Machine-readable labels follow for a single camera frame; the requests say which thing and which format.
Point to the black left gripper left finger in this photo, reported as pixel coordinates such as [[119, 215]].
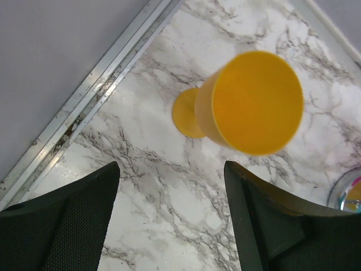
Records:
[[64, 229]]

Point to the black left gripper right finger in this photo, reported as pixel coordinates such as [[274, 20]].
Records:
[[276, 230]]

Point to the aluminium table edge rail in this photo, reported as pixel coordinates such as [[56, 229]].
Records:
[[49, 147]]

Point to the chrome wine glass rack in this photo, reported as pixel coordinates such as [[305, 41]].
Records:
[[345, 193]]

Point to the yellow wine glass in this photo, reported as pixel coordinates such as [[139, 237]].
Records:
[[253, 104]]

